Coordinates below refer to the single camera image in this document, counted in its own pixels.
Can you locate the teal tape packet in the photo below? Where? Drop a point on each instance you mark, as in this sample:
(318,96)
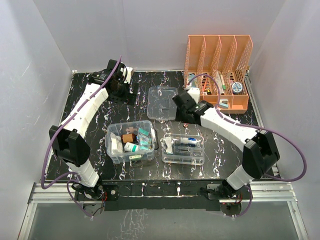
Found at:
(144,139)

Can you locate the aluminium frame rail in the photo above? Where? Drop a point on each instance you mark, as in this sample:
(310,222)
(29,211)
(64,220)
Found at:
(163,210)

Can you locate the clear plastic box lid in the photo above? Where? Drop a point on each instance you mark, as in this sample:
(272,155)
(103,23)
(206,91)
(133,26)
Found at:
(161,106)

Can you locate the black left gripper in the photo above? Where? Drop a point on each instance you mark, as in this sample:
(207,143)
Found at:
(128,98)

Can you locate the orange pen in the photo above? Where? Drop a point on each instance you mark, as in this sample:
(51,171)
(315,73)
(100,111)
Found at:
(204,82)

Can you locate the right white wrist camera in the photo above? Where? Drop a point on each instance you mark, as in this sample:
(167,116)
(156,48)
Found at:
(194,92)

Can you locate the clear plastic medicine box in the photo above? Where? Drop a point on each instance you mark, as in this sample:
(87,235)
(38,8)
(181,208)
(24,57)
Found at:
(132,127)

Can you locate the white blue bandage roll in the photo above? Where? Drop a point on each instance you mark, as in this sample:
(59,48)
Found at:
(189,142)

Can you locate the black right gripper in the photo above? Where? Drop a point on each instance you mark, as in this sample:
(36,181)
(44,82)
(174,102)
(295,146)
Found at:
(180,118)

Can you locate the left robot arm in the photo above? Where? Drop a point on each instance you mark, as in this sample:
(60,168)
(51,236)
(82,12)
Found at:
(68,139)

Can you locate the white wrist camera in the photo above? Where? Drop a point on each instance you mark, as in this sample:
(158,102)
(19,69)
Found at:
(194,92)
(127,73)

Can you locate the white marker pen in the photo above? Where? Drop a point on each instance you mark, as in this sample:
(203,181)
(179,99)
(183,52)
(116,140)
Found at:
(222,83)

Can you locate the round blue patterned tin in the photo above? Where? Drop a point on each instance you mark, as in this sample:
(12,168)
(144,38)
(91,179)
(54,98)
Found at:
(237,88)

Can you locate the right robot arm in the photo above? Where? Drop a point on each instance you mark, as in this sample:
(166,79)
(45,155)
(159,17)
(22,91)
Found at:
(258,146)

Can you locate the white gauze pad packet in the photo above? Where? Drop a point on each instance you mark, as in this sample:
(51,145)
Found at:
(116,144)

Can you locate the brown orange-capped bottle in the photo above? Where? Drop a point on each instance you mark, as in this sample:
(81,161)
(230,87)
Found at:
(128,138)

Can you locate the white green-label bottle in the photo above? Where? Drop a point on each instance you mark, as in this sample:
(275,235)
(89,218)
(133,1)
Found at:
(131,147)

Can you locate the white teal dressing packet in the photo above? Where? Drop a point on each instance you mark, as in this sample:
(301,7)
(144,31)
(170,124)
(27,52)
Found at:
(168,145)

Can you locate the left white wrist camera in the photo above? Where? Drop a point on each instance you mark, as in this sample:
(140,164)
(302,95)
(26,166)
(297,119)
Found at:
(127,73)

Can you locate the clear divider tray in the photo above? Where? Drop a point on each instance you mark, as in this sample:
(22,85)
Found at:
(183,154)

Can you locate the peach plastic desk organizer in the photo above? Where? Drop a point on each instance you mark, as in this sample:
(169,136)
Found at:
(206,55)

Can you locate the blue white stapler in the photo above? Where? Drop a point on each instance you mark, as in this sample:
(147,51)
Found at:
(223,103)

